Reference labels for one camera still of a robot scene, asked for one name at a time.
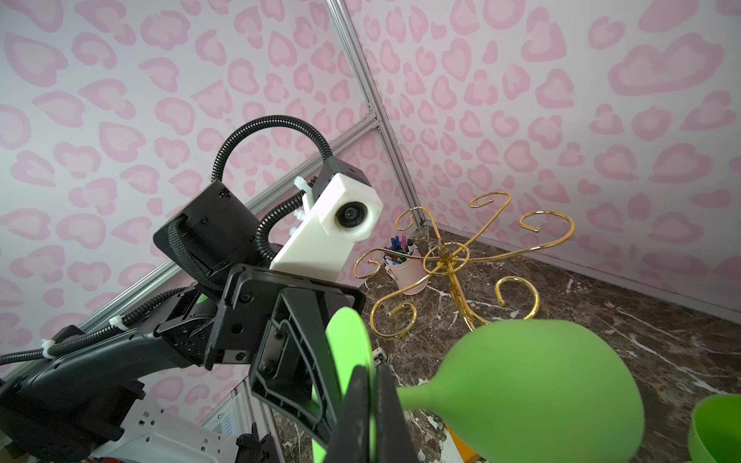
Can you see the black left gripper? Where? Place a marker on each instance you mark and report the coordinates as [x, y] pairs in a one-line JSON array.
[[281, 319]]

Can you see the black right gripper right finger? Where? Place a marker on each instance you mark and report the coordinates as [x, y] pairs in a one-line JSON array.
[[393, 441]]

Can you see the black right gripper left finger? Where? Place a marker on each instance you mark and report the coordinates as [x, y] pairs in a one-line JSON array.
[[350, 441]]

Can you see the green wine glass back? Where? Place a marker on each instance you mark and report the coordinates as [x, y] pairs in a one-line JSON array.
[[539, 390]]

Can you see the green wine glass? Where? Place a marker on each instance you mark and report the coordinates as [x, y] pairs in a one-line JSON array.
[[714, 434], [539, 390]]

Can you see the gold wire glass rack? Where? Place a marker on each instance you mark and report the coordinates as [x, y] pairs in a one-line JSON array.
[[448, 258]]

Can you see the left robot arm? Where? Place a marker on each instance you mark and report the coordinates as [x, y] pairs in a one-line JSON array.
[[84, 395]]

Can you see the wooden rack base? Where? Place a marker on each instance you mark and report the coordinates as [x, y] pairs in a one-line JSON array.
[[454, 450]]

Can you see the pink metal pen bucket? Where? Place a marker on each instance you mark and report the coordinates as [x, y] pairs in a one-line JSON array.
[[403, 263]]

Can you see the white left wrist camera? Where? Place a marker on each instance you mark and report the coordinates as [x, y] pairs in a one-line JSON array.
[[340, 210]]

